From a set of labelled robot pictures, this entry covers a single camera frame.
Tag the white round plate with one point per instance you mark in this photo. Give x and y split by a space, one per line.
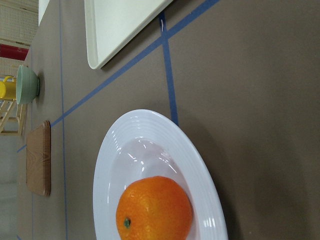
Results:
143 143

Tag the orange fruit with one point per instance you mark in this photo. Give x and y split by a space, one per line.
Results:
154 208

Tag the cream bear serving tray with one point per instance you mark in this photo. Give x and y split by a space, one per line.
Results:
111 24

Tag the brown wooden tray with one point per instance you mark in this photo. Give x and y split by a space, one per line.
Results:
38 160

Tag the green ceramic bowl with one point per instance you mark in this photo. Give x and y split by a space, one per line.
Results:
27 85

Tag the yellow mug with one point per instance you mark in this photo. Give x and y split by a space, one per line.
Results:
8 88

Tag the red cylinder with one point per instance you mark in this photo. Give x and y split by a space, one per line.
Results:
13 52

